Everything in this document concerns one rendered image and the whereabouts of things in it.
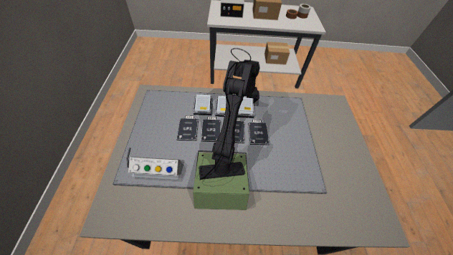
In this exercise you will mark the white button panel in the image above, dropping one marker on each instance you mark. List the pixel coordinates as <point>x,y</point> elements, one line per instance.
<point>163,168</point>

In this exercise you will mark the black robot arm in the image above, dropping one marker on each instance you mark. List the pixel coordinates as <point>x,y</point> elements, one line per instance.
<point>240,87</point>

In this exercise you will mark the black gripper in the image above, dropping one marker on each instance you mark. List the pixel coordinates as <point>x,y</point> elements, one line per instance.
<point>253,93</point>

